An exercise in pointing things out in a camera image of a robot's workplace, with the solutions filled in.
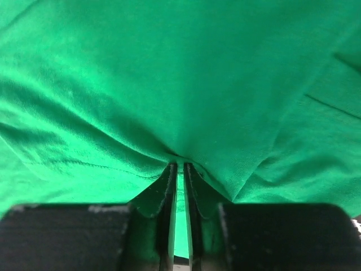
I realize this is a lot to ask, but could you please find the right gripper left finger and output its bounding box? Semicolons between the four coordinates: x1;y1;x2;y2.
128;163;178;270

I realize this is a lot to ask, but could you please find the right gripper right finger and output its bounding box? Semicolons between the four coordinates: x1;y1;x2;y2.
183;163;230;271

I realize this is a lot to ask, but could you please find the green t-shirt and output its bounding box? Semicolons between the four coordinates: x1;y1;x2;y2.
0;0;361;257

